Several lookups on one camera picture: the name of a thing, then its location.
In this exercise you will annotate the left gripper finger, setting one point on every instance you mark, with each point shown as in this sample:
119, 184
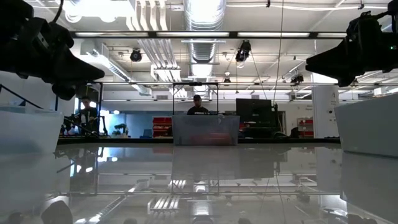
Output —
74, 70
65, 91

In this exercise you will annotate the small background robot arm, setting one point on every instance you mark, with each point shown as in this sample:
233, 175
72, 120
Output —
120, 129

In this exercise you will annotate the white column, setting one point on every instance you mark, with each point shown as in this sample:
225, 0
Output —
325, 105

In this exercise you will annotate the person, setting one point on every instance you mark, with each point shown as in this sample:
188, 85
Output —
198, 110
88, 116

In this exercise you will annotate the black ceiling spotlight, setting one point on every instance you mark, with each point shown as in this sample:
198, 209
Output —
136, 55
297, 78
243, 51

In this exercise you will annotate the clear plastic bin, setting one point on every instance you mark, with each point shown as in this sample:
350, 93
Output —
205, 127
370, 127
28, 133

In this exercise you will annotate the red bin shelf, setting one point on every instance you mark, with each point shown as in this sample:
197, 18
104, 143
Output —
161, 124
305, 126

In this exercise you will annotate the black overhead light bar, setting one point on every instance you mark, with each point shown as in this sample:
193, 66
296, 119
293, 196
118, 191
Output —
273, 34

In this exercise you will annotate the black monitor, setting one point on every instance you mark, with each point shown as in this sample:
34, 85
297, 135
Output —
253, 110

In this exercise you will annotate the white ceiling duct pipe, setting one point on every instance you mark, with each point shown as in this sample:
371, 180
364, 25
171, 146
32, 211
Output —
109, 67

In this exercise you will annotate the black metal frame rig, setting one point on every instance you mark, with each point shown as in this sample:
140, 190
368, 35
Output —
196, 83
100, 105

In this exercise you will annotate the silver ventilation duct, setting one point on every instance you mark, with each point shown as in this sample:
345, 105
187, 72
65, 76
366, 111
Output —
203, 12

